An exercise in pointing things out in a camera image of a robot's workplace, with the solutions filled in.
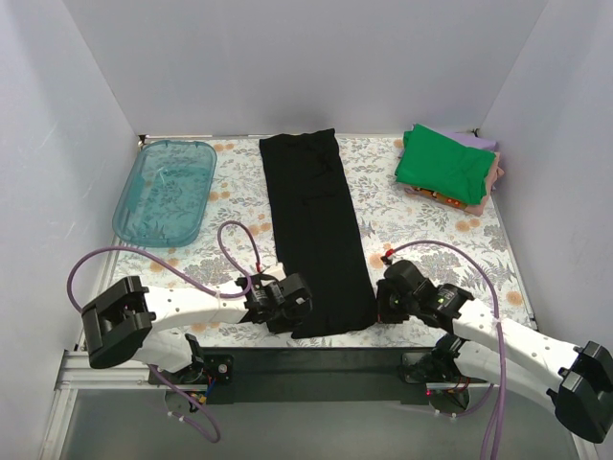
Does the pink folded t-shirt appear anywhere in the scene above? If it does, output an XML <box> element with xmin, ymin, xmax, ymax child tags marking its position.
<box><xmin>464</xmin><ymin>151</ymin><xmax>505</xmax><ymax>217</ymax></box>

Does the aluminium frame rail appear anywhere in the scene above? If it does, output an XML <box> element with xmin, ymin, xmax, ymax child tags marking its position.
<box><xmin>37</xmin><ymin>347</ymin><xmax>600</xmax><ymax>460</ymax></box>

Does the black t-shirt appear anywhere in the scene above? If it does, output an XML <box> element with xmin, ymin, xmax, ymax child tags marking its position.
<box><xmin>260</xmin><ymin>128</ymin><xmax>377</xmax><ymax>339</ymax></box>

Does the green folded t-shirt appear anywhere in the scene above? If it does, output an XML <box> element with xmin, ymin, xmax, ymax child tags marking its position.
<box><xmin>395</xmin><ymin>125</ymin><xmax>496</xmax><ymax>205</ymax></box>

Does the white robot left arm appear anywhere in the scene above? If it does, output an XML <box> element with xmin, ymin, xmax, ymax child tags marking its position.
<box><xmin>81</xmin><ymin>267</ymin><xmax>312</xmax><ymax>383</ymax></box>

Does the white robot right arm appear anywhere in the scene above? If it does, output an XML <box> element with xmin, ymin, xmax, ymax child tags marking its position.
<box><xmin>376</xmin><ymin>260</ymin><xmax>612</xmax><ymax>444</ymax></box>

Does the floral patterned table mat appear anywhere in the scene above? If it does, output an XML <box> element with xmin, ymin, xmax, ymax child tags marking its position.
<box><xmin>102</xmin><ymin>135</ymin><xmax>535</xmax><ymax>326</ymax></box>

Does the teal transparent plastic tray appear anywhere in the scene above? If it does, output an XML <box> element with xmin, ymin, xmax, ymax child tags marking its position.
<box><xmin>112</xmin><ymin>140</ymin><xmax>217</xmax><ymax>248</ymax></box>

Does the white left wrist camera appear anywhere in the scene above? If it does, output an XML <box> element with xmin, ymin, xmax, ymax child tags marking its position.
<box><xmin>262</xmin><ymin>263</ymin><xmax>285</xmax><ymax>280</ymax></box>

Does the orange patterned folded t-shirt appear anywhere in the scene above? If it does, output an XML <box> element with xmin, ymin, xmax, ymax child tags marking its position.
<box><xmin>411</xmin><ymin>187</ymin><xmax>466</xmax><ymax>210</ymax></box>

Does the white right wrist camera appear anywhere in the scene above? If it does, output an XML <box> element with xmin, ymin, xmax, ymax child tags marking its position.
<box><xmin>380</xmin><ymin>248</ymin><xmax>402</xmax><ymax>266</ymax></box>

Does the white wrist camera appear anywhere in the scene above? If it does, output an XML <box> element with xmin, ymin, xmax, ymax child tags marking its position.
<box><xmin>380</xmin><ymin>248</ymin><xmax>402</xmax><ymax>266</ymax></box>
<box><xmin>262</xmin><ymin>263</ymin><xmax>285</xmax><ymax>280</ymax></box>

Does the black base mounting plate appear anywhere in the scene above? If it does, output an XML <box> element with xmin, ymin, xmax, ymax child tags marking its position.
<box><xmin>162</xmin><ymin>347</ymin><xmax>465</xmax><ymax>404</ymax></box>

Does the lavender folded t-shirt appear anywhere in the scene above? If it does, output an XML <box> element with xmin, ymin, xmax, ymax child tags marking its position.
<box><xmin>439</xmin><ymin>130</ymin><xmax>498</xmax><ymax>151</ymax></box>

